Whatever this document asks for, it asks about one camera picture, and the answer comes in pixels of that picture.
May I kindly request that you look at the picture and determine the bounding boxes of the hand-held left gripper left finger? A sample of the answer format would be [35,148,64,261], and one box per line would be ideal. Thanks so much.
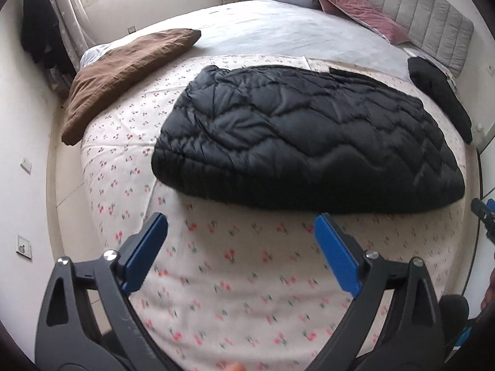
[35,212,182,371]

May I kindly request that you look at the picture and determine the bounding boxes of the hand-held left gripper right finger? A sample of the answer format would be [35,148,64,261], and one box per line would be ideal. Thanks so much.
[309,212,449,371]

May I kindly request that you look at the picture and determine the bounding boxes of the black puffer jacket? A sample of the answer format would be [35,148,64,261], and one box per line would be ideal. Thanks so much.
[152,64,465,214]

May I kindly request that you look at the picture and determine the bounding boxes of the dark hanging clothes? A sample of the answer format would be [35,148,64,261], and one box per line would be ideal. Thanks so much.
[21,0,76,74]

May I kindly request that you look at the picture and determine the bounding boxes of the person's right hand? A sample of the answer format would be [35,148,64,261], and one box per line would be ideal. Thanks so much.
[480,268,495,312]

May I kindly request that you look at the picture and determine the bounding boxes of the bed with cherry print sheet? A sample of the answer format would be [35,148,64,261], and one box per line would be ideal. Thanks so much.
[62,0,474,371]

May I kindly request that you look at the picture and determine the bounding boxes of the black garment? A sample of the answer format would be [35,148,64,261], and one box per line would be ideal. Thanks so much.
[408,57,473,145]

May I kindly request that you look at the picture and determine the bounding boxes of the brown pillow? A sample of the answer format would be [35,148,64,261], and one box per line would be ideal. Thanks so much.
[62,28,202,146]

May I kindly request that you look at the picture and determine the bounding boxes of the light blue crumpled cloth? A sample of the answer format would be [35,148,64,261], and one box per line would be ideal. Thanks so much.
[79,44,117,66]

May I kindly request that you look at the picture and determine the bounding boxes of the grey padded headboard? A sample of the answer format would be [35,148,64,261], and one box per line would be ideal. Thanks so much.
[329,0,475,76]

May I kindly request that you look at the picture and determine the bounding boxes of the white wall panel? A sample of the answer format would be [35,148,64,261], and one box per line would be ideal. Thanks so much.
[15,234,34,258]

